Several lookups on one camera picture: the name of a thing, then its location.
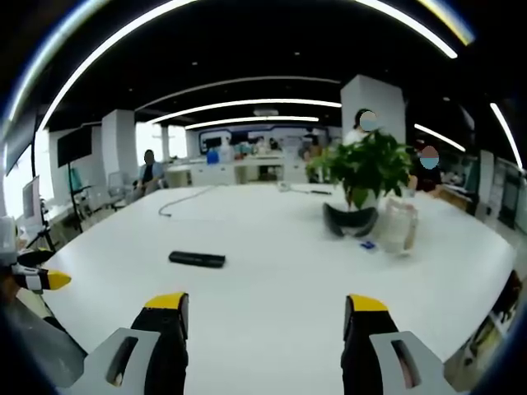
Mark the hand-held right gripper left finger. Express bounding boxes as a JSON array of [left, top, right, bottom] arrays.
[[68, 291, 190, 395]]

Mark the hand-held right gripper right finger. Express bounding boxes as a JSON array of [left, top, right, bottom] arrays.
[[340, 293, 462, 395]]

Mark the black remote control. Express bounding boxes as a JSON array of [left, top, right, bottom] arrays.
[[168, 250, 226, 269]]

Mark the black tripod stand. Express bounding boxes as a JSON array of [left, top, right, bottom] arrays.
[[65, 162, 92, 234]]

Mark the white office chair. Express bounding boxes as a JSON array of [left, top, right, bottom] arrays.
[[105, 170, 133, 211]]

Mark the clear plastic container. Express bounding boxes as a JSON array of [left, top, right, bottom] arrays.
[[381, 197, 419, 254]]

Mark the black headset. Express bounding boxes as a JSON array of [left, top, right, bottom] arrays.
[[322, 202, 380, 239]]

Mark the green potted plant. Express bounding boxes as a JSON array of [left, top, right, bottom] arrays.
[[305, 128, 415, 211]]

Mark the white counter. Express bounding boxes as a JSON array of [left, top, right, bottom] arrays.
[[165, 156, 310, 187]]

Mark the black wall screen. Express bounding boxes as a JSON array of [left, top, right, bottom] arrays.
[[56, 124, 93, 168]]

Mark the grey cable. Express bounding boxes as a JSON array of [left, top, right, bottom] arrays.
[[158, 185, 218, 219]]

